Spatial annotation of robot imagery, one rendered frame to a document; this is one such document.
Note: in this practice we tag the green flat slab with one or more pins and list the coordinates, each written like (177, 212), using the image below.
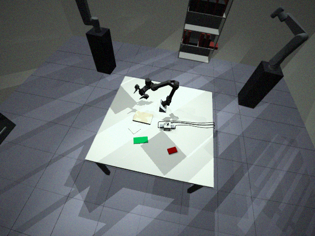
(139, 140)

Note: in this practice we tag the red rectangular block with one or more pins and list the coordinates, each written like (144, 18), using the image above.
(172, 150)

